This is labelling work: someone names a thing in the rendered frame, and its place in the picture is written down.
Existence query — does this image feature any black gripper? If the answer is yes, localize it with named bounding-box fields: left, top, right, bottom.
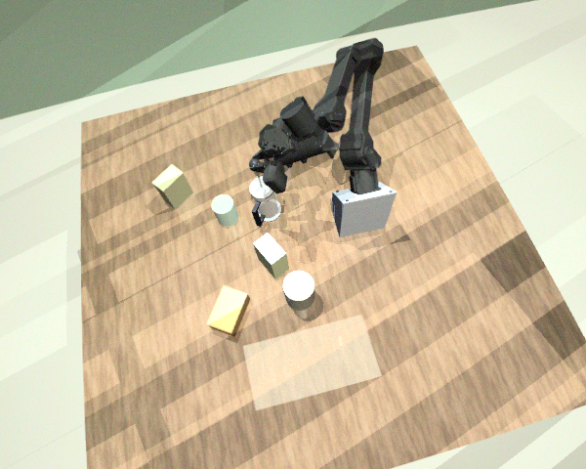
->
left=250, top=118, right=308, bottom=194

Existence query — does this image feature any pale yellow rectangular block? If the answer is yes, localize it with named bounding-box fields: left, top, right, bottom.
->
left=207, top=286, right=250, bottom=336

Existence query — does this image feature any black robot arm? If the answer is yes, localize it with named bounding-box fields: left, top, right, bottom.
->
left=258, top=37, right=384, bottom=194

